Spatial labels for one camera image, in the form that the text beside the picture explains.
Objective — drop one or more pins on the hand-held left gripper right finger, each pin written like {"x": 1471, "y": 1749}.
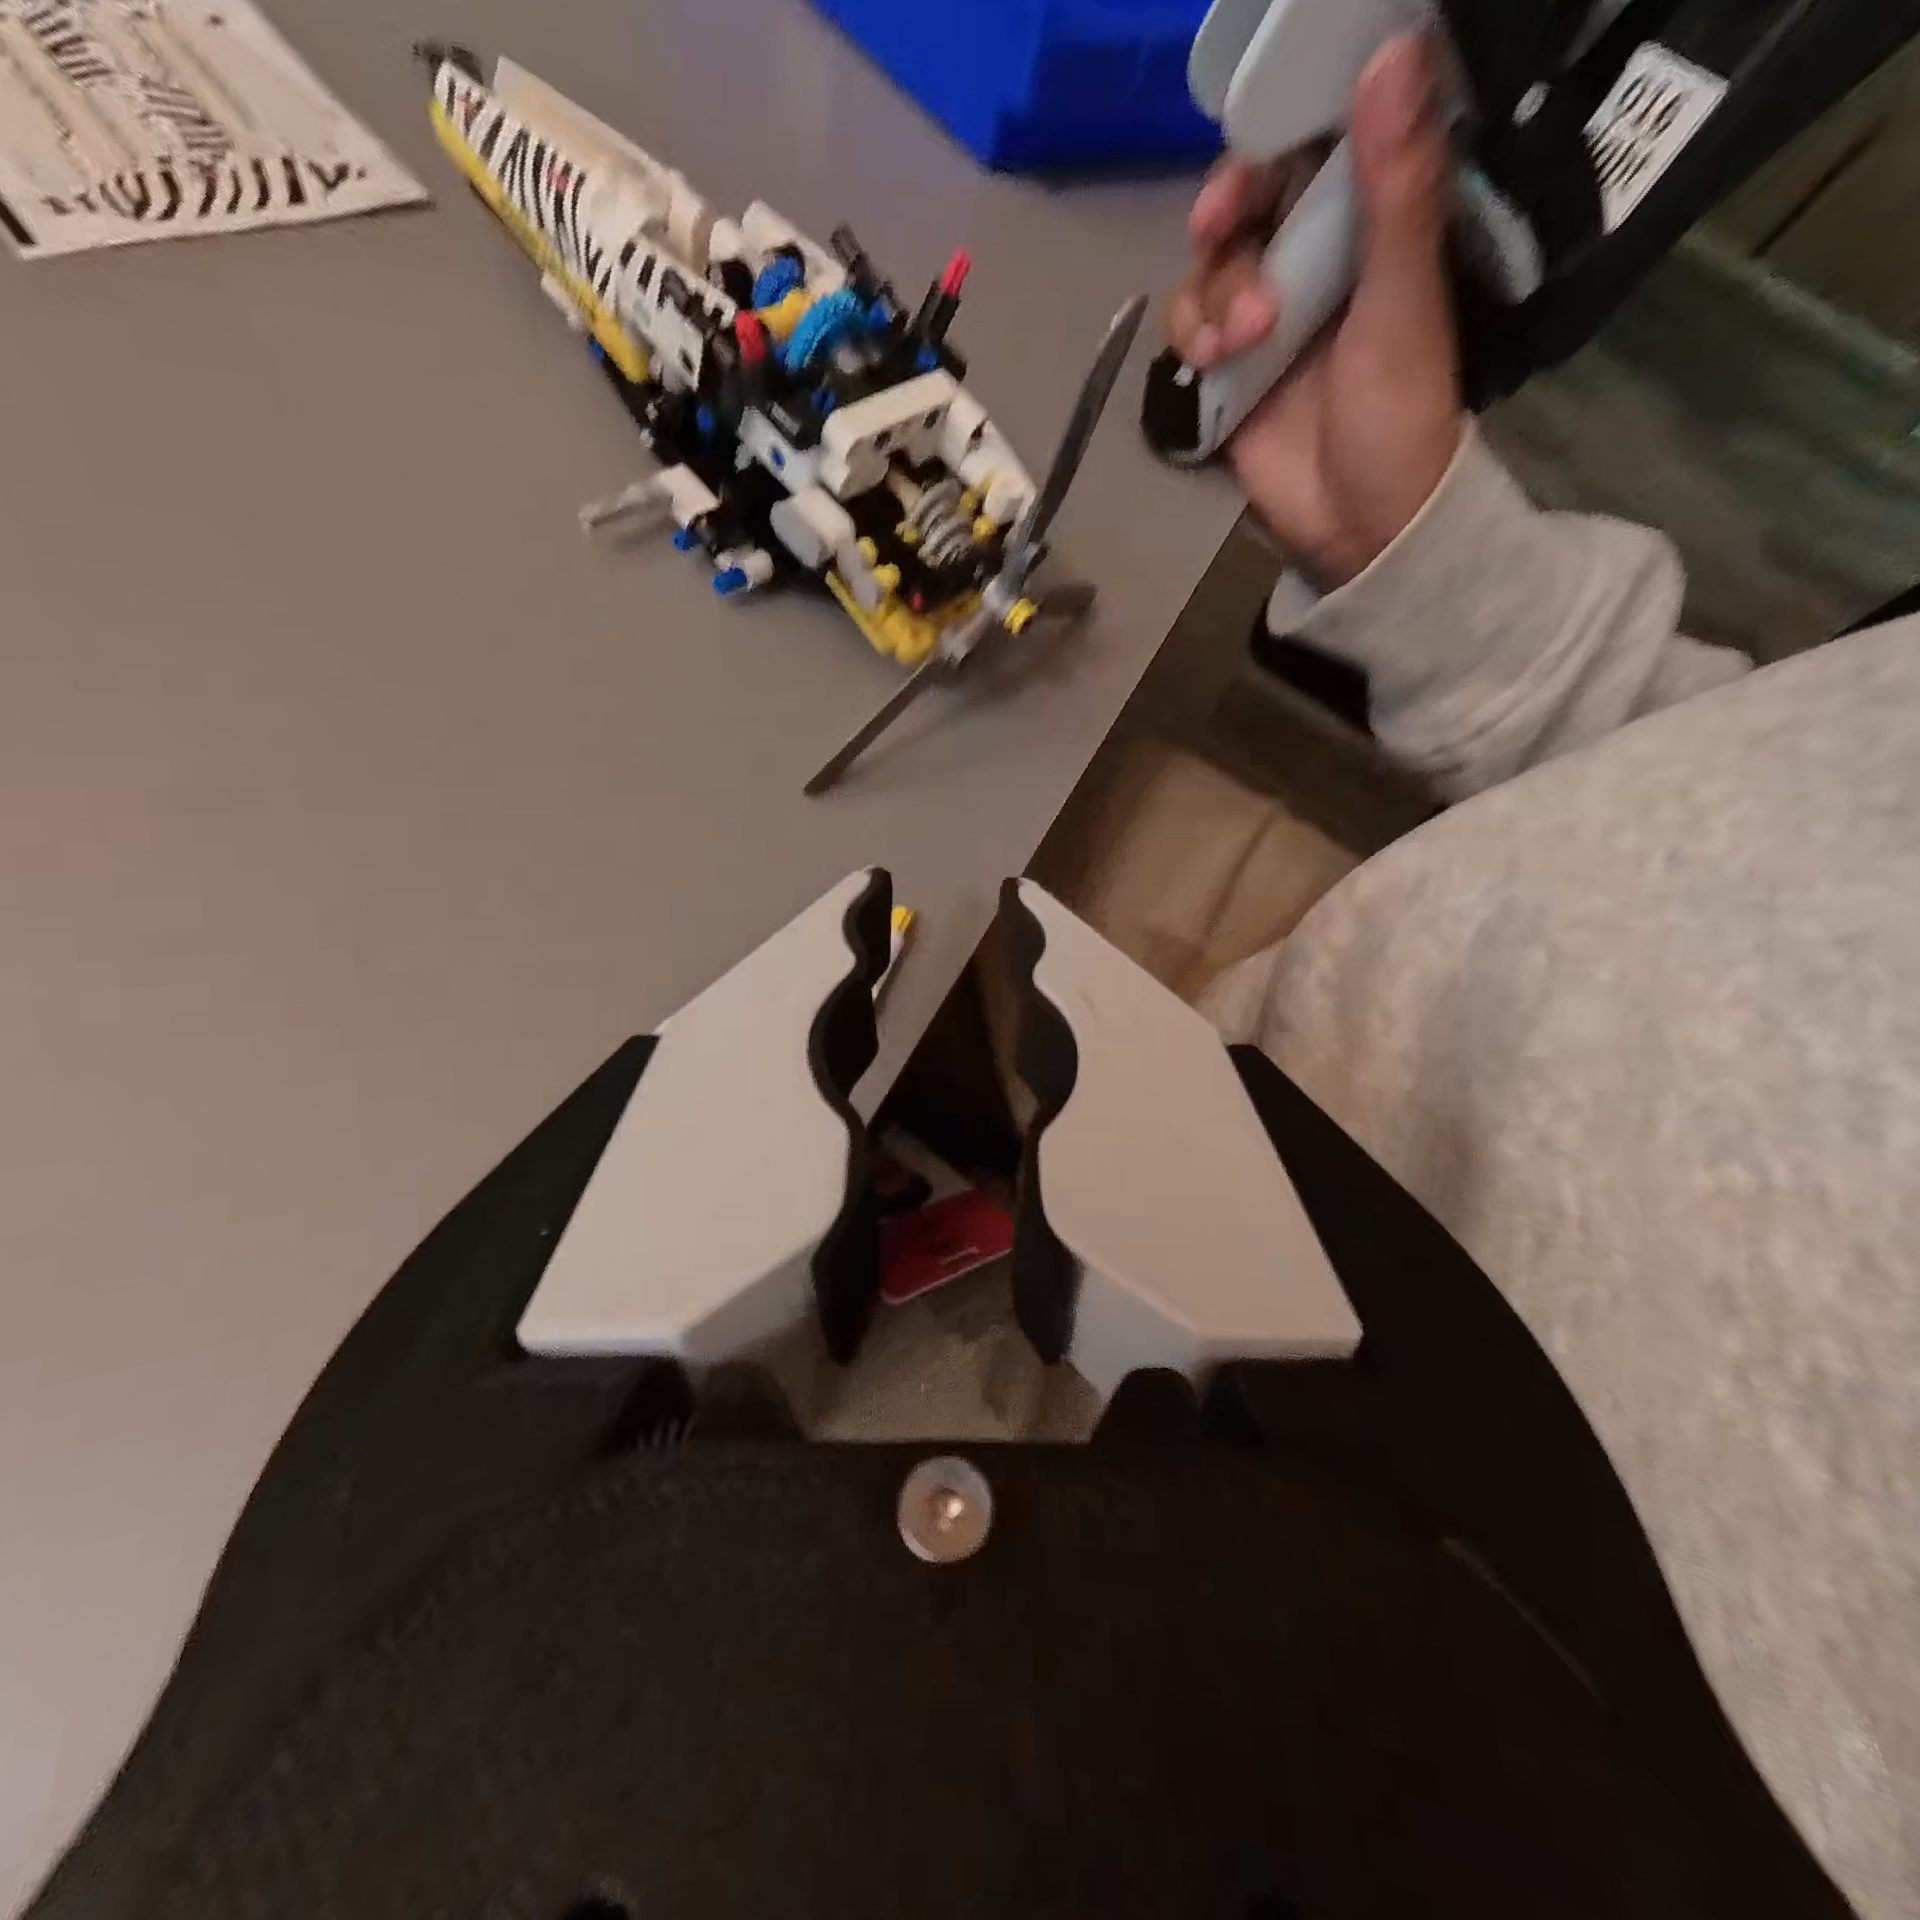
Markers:
{"x": 1188, "y": 1201}

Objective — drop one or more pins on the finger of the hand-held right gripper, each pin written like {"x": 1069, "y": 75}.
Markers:
{"x": 1321, "y": 75}
{"x": 1224, "y": 43}

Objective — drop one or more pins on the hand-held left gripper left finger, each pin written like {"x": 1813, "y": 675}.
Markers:
{"x": 691, "y": 1201}

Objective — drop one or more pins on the small white lego assembly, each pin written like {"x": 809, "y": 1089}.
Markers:
{"x": 897, "y": 923}

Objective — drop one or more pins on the zebra-striped lego helicopter model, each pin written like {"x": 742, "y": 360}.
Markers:
{"x": 842, "y": 435}

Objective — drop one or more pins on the person's right forearm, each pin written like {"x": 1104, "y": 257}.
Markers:
{"x": 1500, "y": 645}

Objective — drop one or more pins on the person's right hand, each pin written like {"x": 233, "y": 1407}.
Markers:
{"x": 1368, "y": 435}

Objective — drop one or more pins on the blue plastic storage bin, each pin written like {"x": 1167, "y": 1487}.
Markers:
{"x": 1049, "y": 75}

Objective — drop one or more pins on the person's grey hoodie torso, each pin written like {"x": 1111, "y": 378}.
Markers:
{"x": 1652, "y": 1125}

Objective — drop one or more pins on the zebra-print sticker sheet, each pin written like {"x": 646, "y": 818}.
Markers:
{"x": 180, "y": 134}

